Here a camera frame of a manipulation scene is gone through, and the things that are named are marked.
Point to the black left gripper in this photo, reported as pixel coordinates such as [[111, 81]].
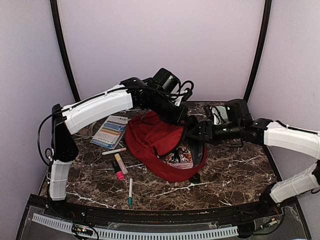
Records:
[[178, 119]]

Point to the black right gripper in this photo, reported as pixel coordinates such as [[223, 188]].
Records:
[[204, 125]]

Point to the red student backpack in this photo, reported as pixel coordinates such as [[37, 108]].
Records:
[[150, 140]]

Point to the white blue workbook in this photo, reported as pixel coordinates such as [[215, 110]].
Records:
[[110, 132]]

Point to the Taming of the Shrew book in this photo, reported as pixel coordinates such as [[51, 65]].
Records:
[[181, 158]]

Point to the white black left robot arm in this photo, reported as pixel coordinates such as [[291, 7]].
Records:
[[70, 119]]

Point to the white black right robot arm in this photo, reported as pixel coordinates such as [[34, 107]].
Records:
[[267, 132]]

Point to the white pink-tipped marker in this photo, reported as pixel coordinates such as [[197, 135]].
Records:
[[114, 151]]

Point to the pastel yellow pink highlighter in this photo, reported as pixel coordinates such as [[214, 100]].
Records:
[[121, 163]]

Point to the white patterned mug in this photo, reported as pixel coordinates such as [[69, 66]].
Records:
[[87, 131]]

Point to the black pink highlighter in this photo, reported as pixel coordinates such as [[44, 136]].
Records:
[[117, 170]]

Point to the white teal marker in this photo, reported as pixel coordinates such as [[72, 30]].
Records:
[[130, 192]]

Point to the small circuit board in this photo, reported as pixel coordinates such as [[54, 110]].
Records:
[[81, 230]]

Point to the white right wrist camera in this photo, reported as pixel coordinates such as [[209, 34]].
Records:
[[217, 114]]

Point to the black front rail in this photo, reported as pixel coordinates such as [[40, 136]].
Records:
[[234, 215]]

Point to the white slotted cable duct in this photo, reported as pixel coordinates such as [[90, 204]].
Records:
[[122, 231]]

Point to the right black frame post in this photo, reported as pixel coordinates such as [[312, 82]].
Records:
[[259, 49]]

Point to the black frame post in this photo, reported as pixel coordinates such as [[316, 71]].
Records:
[[259, 49], [63, 49]]

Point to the left black frame post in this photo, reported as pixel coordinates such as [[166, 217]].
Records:
[[63, 49]]

